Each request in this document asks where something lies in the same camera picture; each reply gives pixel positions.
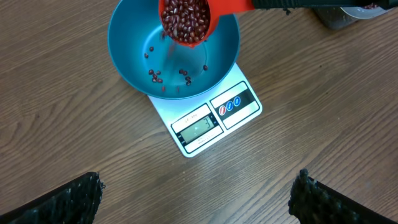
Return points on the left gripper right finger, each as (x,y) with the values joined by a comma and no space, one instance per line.
(312,202)

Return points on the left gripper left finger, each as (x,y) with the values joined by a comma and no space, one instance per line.
(75,202)

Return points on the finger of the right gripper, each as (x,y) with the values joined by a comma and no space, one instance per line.
(272,4)

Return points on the red measuring scoop blue handle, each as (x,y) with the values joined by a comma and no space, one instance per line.
(190,22)

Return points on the blue bowl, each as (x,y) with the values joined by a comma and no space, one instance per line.
(133,20)

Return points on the red beans in bowl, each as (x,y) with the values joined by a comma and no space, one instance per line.
(174,61)

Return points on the white digital kitchen scale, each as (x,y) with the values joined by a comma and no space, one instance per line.
(199,122)

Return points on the clear plastic container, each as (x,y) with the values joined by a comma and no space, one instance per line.
(340,17)

